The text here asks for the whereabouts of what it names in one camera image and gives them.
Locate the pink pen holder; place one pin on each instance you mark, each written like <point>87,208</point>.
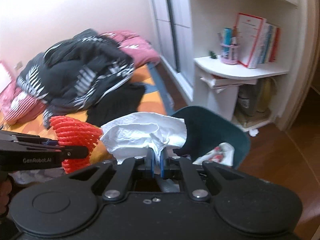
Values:
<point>229,55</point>

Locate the person's left hand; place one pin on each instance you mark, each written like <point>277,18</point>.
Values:
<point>5,195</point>

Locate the black garment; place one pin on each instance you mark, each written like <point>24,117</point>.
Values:
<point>117,105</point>

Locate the wall socket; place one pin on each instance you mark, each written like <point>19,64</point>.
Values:
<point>18,66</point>

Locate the bed with orange floral sheet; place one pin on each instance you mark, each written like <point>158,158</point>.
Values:
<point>147,77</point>

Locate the grey jar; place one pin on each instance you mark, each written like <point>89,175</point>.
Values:
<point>247,101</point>

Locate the black leaf print duvet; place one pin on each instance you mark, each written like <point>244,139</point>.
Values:
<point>75,70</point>

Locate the white corner shelf unit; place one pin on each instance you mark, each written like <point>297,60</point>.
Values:
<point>207,10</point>

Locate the pink white headboard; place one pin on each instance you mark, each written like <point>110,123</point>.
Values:
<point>5,77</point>

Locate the white tissue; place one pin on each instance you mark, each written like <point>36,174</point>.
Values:
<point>140,132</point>

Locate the white red printed wrapper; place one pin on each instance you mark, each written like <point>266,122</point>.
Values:
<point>217,155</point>

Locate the red framed certificate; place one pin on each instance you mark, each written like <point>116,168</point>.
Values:
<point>248,40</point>

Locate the row of books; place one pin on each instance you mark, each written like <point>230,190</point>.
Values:
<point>271,45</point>

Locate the stack of papers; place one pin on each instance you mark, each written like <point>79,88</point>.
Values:
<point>225,82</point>

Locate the small green figure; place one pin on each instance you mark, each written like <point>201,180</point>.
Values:
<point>212,54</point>

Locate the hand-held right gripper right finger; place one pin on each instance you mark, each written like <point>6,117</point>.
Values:
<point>162,165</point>

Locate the dark green trash bin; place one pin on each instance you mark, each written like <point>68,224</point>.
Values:
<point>220,127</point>

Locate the red foam fruit net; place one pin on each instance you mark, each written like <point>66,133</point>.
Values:
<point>75,132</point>

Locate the white sliding door wardrobe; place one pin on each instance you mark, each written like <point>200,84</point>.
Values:
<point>172,30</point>

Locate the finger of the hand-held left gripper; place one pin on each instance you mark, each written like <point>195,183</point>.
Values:
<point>75,153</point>
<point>48,143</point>

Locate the dark pink quilt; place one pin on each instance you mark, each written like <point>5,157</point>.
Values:
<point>137,47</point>

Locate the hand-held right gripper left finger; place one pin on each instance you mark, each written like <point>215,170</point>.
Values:
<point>151,163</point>

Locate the small crumpled white paper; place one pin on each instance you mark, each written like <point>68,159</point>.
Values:
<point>253,132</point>

